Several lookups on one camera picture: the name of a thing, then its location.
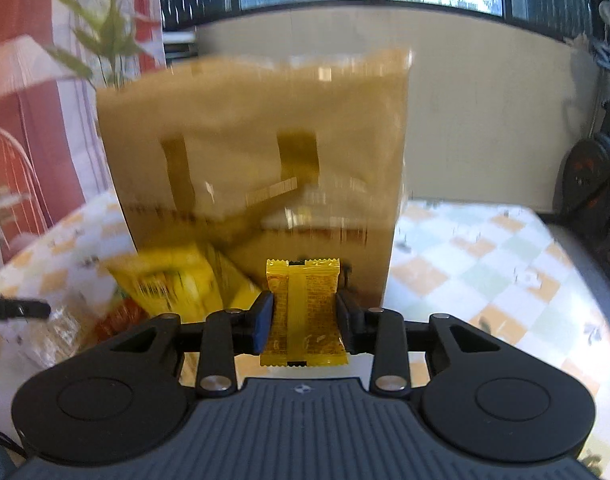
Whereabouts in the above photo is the large yellow snack packet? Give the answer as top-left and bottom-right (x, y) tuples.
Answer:
(105, 242), (263, 325)

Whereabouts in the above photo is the red snack packet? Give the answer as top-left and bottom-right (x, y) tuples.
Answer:
(94, 299), (152, 344)

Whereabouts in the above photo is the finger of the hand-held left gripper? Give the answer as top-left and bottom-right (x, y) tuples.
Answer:
(0, 296), (52, 322)

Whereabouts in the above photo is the translucent yellowish plastic bag liner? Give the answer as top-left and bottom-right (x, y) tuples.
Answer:
(96, 50), (412, 241)

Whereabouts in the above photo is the clear plastic snack packet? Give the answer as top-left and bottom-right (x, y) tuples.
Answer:
(12, 304), (102, 367)

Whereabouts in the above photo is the black exercise bike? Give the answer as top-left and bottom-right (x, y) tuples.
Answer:
(552, 35), (610, 281)

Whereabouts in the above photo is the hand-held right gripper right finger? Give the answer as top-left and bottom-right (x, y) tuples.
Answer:
(336, 290), (504, 397)

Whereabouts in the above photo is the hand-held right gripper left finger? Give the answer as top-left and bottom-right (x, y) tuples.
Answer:
(110, 290), (276, 399)

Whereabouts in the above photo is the printed backdrop cloth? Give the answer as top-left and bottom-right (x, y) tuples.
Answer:
(0, 0), (167, 281)

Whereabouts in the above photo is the brown cardboard box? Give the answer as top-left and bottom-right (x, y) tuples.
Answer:
(96, 50), (412, 313)

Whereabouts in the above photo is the small yellow snack packet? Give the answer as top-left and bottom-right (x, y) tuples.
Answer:
(259, 258), (349, 367)

